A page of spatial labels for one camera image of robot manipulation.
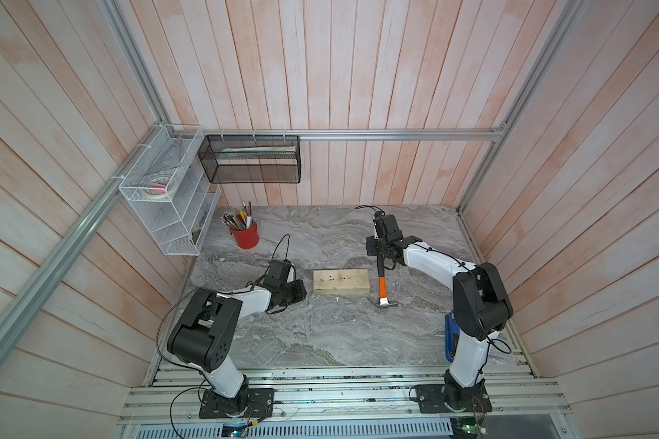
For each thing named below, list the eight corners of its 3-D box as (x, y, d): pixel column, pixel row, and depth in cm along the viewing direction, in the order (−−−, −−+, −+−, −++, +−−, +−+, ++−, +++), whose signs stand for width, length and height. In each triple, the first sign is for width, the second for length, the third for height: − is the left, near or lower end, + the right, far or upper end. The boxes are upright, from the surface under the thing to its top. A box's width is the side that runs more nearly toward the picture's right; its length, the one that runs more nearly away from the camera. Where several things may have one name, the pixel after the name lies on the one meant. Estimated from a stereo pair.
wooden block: (313, 294, 96) (312, 289, 93) (313, 273, 102) (313, 268, 99) (369, 294, 96) (371, 289, 93) (367, 273, 102) (368, 268, 99)
